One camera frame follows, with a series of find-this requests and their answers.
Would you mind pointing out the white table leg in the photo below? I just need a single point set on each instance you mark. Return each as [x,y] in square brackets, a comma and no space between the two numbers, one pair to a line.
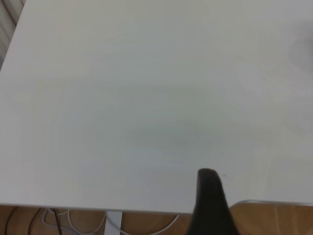
[113,224]

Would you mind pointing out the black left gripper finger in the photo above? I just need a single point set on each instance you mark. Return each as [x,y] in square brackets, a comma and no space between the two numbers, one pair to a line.
[210,208]

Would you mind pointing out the grey ribbed curtain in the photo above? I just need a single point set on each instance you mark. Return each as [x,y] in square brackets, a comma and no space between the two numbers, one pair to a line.
[7,24]

